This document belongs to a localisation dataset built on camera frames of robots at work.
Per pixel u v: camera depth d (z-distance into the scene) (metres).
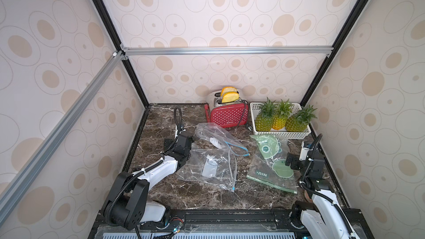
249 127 1.05
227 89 1.00
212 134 0.94
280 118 0.97
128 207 0.42
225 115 0.97
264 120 0.95
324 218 0.49
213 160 0.92
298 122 0.93
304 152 0.74
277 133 0.97
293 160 0.75
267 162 0.90
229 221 0.76
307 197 0.60
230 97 0.96
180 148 0.68
